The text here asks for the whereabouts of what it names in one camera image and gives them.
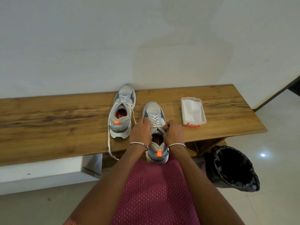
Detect person's right hand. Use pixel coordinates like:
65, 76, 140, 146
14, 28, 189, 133
162, 119, 186, 147

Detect person's left hand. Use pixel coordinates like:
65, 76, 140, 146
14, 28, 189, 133
129, 117, 153, 146

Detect grey white sneaker laces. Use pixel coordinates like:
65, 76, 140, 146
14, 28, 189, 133
107, 84, 139, 161
142, 101, 170, 164

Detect person's right forearm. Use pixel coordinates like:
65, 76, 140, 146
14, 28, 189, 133
168, 145, 245, 225

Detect person's left forearm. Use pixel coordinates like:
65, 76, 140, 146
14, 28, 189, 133
63, 145, 148, 225

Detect clear plastic container red latch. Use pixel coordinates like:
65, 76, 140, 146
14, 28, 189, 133
180, 97, 207, 128

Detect thin metal bangle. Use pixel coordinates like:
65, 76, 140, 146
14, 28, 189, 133
167, 143, 187, 153
128, 142, 149, 152

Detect grey white sneaker loose laces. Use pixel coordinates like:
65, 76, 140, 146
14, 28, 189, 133
107, 84, 139, 161

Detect white tissue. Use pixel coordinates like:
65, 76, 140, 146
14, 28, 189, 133
182, 99, 203, 123

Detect pink dotted garment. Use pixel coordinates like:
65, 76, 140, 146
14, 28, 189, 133
63, 153, 202, 225

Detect bin with black bag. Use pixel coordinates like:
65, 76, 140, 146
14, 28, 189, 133
203, 145, 261, 193

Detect wooden bench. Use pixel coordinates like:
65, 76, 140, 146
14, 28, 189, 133
0, 84, 268, 167

